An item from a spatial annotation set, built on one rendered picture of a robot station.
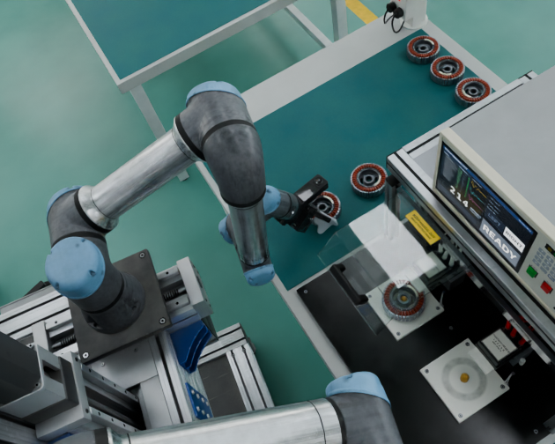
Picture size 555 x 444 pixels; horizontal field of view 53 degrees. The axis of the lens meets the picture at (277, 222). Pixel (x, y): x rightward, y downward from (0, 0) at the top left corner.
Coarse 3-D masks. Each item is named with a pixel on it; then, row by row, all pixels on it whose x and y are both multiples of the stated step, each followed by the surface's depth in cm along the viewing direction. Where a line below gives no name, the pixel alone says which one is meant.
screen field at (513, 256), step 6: (486, 222) 111; (480, 228) 114; (486, 228) 112; (492, 228) 110; (486, 234) 113; (492, 234) 111; (498, 234) 109; (492, 240) 112; (498, 240) 110; (504, 240) 108; (498, 246) 112; (504, 246) 109; (510, 246) 107; (504, 252) 111; (510, 252) 108; (516, 252) 106; (510, 258) 110; (516, 258) 108
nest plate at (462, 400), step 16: (448, 352) 139; (464, 352) 138; (432, 368) 138; (448, 368) 137; (464, 368) 137; (480, 368) 136; (432, 384) 136; (448, 384) 135; (464, 384) 135; (480, 384) 134; (496, 384) 134; (448, 400) 133; (464, 400) 133; (480, 400) 132; (464, 416) 131
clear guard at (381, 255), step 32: (352, 224) 130; (384, 224) 128; (320, 256) 133; (352, 256) 126; (384, 256) 124; (416, 256) 123; (448, 256) 122; (384, 288) 120; (416, 288) 119; (384, 320) 120
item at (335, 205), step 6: (324, 192) 170; (318, 198) 168; (324, 198) 168; (330, 198) 167; (336, 198) 167; (318, 204) 168; (324, 204) 167; (330, 204) 168; (336, 204) 166; (318, 210) 167; (324, 210) 166; (336, 210) 164; (330, 216) 164; (336, 216) 164; (312, 222) 166
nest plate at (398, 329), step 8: (432, 296) 147; (432, 304) 146; (424, 312) 145; (432, 312) 145; (440, 312) 145; (392, 320) 146; (416, 320) 145; (424, 320) 144; (392, 328) 145; (400, 328) 144; (408, 328) 144; (416, 328) 144; (400, 336) 143
